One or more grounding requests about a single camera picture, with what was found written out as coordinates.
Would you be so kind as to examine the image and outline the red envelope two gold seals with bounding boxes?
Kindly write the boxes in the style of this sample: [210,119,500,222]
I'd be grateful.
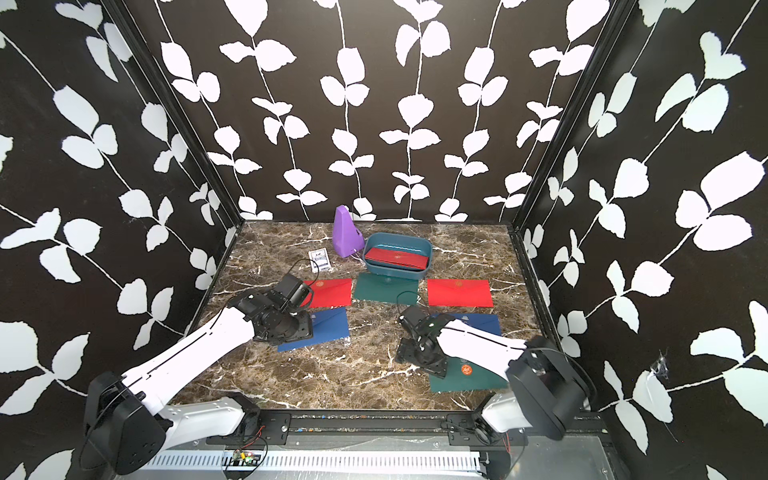
[364,247,429,271]

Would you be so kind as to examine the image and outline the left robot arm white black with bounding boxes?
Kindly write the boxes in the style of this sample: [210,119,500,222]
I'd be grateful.
[84,273,314,475]

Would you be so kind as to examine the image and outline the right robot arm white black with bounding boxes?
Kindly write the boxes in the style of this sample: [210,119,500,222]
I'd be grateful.
[396,305,595,440]

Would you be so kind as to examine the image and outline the teal plastic storage box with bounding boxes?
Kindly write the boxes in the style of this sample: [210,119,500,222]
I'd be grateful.
[363,232,433,281]

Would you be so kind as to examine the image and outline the green envelope front right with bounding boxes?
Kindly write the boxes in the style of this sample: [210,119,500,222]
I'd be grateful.
[429,357,508,393]

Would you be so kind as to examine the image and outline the green envelope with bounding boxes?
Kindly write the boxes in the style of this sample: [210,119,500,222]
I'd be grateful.
[429,357,508,393]
[353,273,418,305]

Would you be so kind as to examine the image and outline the blue envelope left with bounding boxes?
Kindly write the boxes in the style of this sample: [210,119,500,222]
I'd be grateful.
[277,307,349,352]

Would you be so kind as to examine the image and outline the red envelope back left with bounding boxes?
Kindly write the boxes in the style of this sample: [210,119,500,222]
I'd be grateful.
[302,279,352,309]

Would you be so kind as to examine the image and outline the red envelope back right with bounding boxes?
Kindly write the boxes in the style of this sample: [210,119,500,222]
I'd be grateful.
[427,279,494,308]

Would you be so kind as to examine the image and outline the small white card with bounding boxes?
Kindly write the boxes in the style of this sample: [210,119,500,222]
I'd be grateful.
[308,248,332,273]

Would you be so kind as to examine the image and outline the blue envelope right red seal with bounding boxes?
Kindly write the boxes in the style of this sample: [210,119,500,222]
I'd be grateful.
[450,312,502,336]

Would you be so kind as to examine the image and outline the green envelope back middle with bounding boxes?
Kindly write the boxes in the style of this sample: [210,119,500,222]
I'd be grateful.
[353,273,418,305]

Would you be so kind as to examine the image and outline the purple pyramid metronome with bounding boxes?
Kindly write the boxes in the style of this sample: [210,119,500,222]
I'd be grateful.
[332,205,365,258]

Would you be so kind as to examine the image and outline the small green circuit board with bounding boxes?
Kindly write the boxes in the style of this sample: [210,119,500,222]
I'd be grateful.
[225,450,262,469]

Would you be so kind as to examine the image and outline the black aluminium front rail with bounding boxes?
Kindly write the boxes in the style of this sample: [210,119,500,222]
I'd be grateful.
[179,409,502,449]

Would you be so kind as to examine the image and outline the white perforated cable tray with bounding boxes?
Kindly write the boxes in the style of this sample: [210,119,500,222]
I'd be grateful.
[141,450,486,475]

